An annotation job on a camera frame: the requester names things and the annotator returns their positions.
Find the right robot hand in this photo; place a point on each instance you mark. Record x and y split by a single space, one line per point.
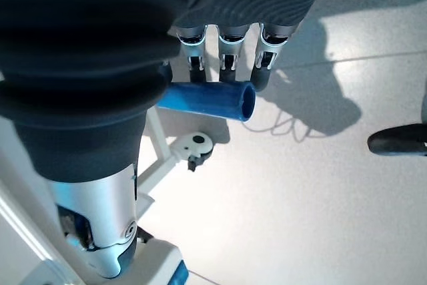
83 64

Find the white bed caster wheel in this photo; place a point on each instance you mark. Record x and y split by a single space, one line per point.
197 145

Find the dark left robot foot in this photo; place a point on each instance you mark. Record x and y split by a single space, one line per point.
398 141

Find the white hospital bed frame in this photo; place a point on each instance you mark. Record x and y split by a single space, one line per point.
160 139

